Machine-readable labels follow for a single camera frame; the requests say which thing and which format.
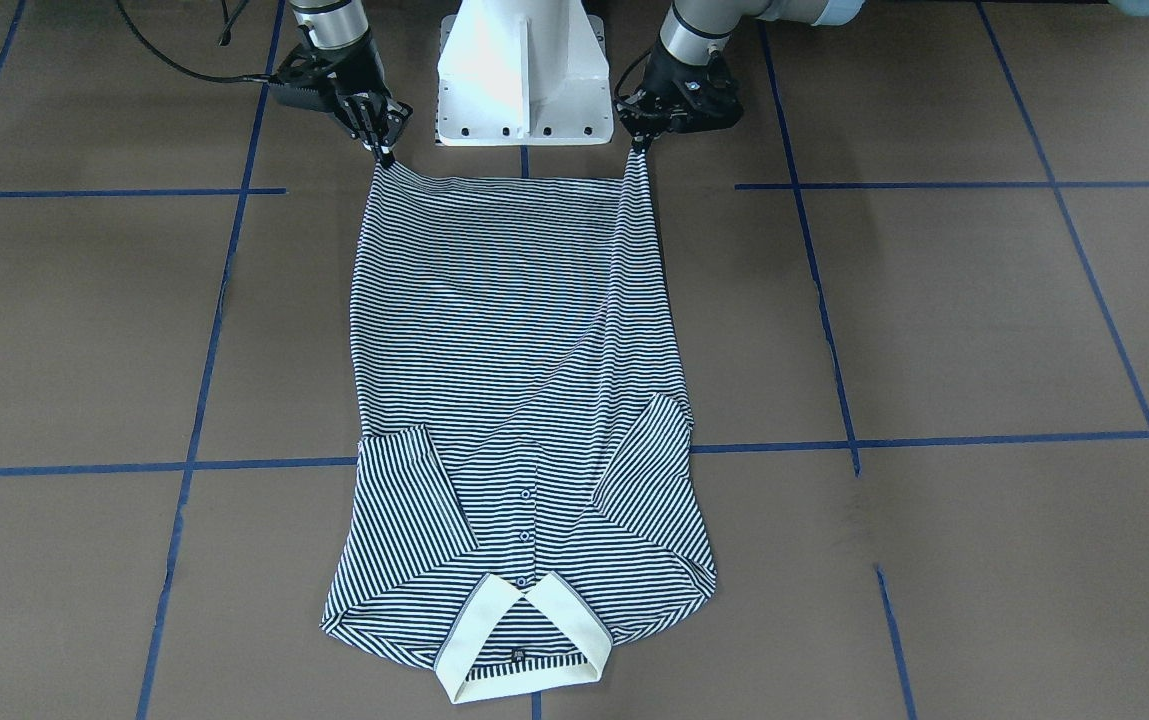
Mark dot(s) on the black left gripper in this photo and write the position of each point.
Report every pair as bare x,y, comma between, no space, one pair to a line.
667,80

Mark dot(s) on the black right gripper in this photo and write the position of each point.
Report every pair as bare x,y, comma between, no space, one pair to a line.
358,79

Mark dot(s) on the blue white striped polo shirt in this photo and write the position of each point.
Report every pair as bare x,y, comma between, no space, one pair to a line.
523,503

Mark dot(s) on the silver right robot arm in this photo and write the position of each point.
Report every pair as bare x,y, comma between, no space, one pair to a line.
330,25

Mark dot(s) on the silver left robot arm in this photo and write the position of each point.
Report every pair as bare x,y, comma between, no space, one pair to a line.
900,89

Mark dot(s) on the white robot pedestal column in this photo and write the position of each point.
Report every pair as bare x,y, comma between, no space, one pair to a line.
515,73

